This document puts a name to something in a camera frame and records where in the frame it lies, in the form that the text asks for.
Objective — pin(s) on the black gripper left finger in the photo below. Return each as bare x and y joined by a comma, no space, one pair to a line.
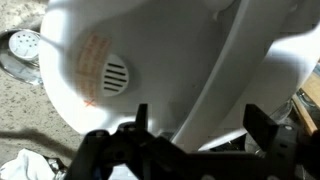
142,116

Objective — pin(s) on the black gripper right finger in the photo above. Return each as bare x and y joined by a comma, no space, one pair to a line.
260,126

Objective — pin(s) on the clear glass vessel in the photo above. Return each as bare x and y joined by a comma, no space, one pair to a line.
283,111

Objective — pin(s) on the light wooden board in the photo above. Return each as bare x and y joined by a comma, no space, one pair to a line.
311,96

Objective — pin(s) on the crumpled white cloth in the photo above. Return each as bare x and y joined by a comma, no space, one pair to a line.
26,166

